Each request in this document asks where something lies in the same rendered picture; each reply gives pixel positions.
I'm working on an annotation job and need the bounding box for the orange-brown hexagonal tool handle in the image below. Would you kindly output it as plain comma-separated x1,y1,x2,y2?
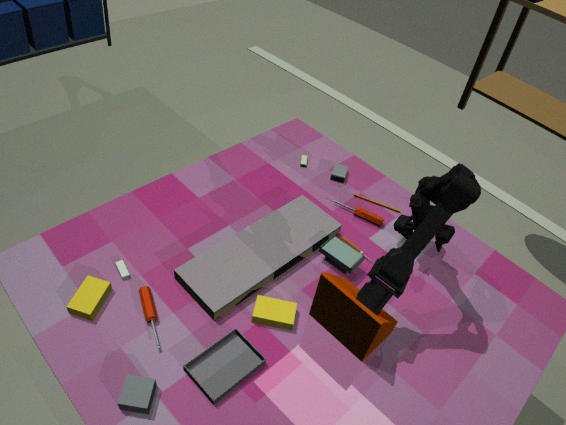
340,236,371,260

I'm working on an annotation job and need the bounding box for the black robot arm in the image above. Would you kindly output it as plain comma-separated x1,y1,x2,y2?
356,163,481,315

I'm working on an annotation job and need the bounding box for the orange-handled awl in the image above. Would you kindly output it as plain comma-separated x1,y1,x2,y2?
139,286,160,349
333,200,384,227

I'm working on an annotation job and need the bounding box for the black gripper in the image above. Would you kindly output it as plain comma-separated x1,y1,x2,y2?
393,213,455,252

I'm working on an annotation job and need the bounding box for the yellow rectangular block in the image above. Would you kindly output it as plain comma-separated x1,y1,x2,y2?
252,295,297,331
66,275,112,321

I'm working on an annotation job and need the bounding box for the grey rectangular panel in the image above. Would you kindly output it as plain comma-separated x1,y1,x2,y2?
174,195,342,321

